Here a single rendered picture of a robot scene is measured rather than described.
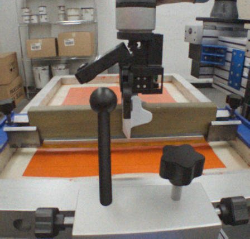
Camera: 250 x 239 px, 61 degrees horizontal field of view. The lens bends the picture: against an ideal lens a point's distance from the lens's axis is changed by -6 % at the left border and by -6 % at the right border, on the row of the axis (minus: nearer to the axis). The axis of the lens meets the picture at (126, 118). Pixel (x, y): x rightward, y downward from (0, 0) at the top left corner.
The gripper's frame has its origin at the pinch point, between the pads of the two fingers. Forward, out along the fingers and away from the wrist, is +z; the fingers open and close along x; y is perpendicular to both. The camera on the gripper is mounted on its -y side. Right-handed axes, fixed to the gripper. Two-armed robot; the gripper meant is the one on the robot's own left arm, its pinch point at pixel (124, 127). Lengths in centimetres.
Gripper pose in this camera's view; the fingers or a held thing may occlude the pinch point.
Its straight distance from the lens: 49.9
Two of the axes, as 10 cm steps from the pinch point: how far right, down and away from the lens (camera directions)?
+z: 0.0, 9.1, 4.0
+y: 10.0, -0.3, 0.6
